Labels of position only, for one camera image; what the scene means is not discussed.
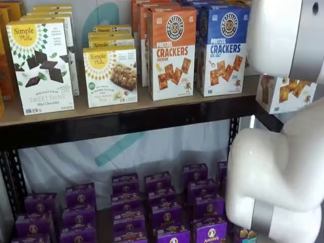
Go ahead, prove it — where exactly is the yellow white pretzel crackers box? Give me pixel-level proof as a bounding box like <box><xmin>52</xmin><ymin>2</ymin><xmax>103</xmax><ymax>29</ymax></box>
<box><xmin>255</xmin><ymin>72</ymin><xmax>318</xmax><ymax>115</ymax></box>

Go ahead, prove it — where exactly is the wooden shelf board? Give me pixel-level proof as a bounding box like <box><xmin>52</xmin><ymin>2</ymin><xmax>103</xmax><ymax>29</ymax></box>
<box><xmin>0</xmin><ymin>73</ymin><xmax>259</xmax><ymax>127</ymax></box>

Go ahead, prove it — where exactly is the black metal shelf rack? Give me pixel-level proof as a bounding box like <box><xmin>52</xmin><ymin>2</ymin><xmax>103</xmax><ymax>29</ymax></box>
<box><xmin>0</xmin><ymin>95</ymin><xmax>285</xmax><ymax>223</ymax></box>

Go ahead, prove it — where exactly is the orange white pretzel crackers box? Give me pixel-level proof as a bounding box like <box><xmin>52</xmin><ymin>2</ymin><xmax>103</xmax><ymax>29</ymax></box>
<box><xmin>138</xmin><ymin>3</ymin><xmax>182</xmax><ymax>88</ymax></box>
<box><xmin>146</xmin><ymin>6</ymin><xmax>197</xmax><ymax>101</ymax></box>
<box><xmin>131</xmin><ymin>0</ymin><xmax>173</xmax><ymax>76</ymax></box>

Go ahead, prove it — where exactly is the purple Annie's box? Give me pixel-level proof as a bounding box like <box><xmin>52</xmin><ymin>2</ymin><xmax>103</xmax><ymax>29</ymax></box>
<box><xmin>151</xmin><ymin>202</ymin><xmax>182</xmax><ymax>228</ymax></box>
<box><xmin>112</xmin><ymin>211</ymin><xmax>146</xmax><ymax>235</ymax></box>
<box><xmin>217</xmin><ymin>161</ymin><xmax>228</xmax><ymax>193</ymax></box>
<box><xmin>194</xmin><ymin>197</ymin><xmax>225</xmax><ymax>221</ymax></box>
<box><xmin>60</xmin><ymin>229</ymin><xmax>97</xmax><ymax>243</ymax></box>
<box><xmin>11</xmin><ymin>234</ymin><xmax>51</xmax><ymax>243</ymax></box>
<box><xmin>182</xmin><ymin>164</ymin><xmax>209</xmax><ymax>188</ymax></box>
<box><xmin>193</xmin><ymin>219</ymin><xmax>227</xmax><ymax>243</ymax></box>
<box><xmin>110</xmin><ymin>192</ymin><xmax>141</xmax><ymax>215</ymax></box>
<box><xmin>112</xmin><ymin>173</ymin><xmax>139</xmax><ymax>194</ymax></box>
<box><xmin>156</xmin><ymin>226</ymin><xmax>190</xmax><ymax>243</ymax></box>
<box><xmin>15</xmin><ymin>212</ymin><xmax>55</xmax><ymax>237</ymax></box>
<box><xmin>62</xmin><ymin>207</ymin><xmax>97</xmax><ymax>231</ymax></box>
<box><xmin>145</xmin><ymin>172</ymin><xmax>172</xmax><ymax>193</ymax></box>
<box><xmin>231</xmin><ymin>225</ymin><xmax>259</xmax><ymax>243</ymax></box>
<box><xmin>65</xmin><ymin>182</ymin><xmax>96</xmax><ymax>210</ymax></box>
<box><xmin>25</xmin><ymin>193</ymin><xmax>58</xmax><ymax>216</ymax></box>
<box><xmin>113</xmin><ymin>230</ymin><xmax>147</xmax><ymax>243</ymax></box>
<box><xmin>187</xmin><ymin>180</ymin><xmax>218</xmax><ymax>203</ymax></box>
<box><xmin>148</xmin><ymin>188</ymin><xmax>177</xmax><ymax>206</ymax></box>

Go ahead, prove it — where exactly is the Simple Mills almond bars box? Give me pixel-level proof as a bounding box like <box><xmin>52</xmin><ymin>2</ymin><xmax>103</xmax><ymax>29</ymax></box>
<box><xmin>92</xmin><ymin>24</ymin><xmax>132</xmax><ymax>35</ymax></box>
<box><xmin>83</xmin><ymin>45</ymin><xmax>139</xmax><ymax>108</ymax></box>
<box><xmin>88</xmin><ymin>32</ymin><xmax>135</xmax><ymax>49</ymax></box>

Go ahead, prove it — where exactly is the blue white pretzel crackers box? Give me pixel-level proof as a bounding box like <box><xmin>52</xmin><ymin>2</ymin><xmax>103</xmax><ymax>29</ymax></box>
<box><xmin>174</xmin><ymin>0</ymin><xmax>203</xmax><ymax>6</ymax></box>
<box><xmin>189</xmin><ymin>0</ymin><xmax>252</xmax><ymax>16</ymax></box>
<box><xmin>197</xmin><ymin>6</ymin><xmax>251</xmax><ymax>97</ymax></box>

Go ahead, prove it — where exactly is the Simple Mills sweet thins box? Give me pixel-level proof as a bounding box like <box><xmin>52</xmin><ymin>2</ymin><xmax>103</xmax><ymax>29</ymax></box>
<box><xmin>32</xmin><ymin>4</ymin><xmax>74</xmax><ymax>11</ymax></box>
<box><xmin>6</xmin><ymin>19</ymin><xmax>75</xmax><ymax>116</ymax></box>
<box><xmin>19</xmin><ymin>14</ymin><xmax>80</xmax><ymax>97</ymax></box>
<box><xmin>26</xmin><ymin>9</ymin><xmax>74</xmax><ymax>17</ymax></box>

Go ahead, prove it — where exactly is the orange snack box with window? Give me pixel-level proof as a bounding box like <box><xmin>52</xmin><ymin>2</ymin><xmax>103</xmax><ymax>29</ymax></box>
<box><xmin>0</xmin><ymin>30</ymin><xmax>16</xmax><ymax>102</ymax></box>

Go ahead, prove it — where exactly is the mustard yellow snack box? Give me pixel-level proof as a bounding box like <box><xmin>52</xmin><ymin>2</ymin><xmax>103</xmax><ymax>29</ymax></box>
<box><xmin>0</xmin><ymin>0</ymin><xmax>25</xmax><ymax>33</ymax></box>

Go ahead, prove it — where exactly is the white backdrop cloth teal logo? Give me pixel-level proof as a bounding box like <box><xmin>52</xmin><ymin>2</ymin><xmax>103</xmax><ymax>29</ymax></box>
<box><xmin>17</xmin><ymin>0</ymin><xmax>254</xmax><ymax>198</ymax></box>

